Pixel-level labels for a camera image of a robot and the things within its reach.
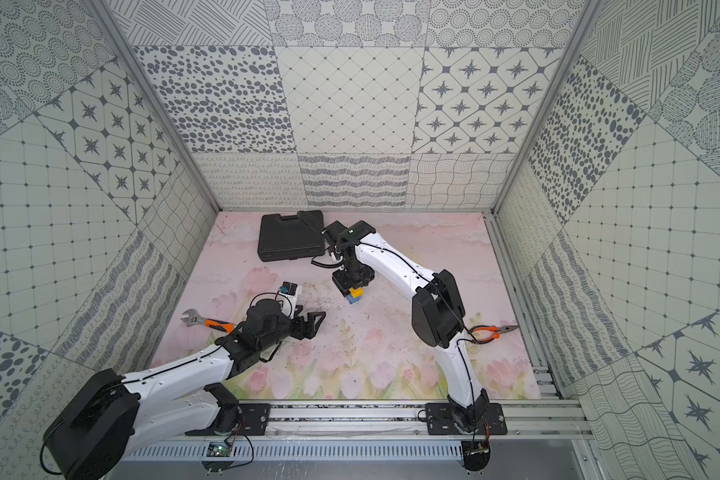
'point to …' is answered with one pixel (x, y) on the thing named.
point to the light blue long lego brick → (351, 299)
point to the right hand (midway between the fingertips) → (356, 290)
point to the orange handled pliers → (497, 329)
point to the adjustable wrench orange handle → (195, 317)
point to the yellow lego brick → (356, 293)
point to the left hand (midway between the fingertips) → (320, 313)
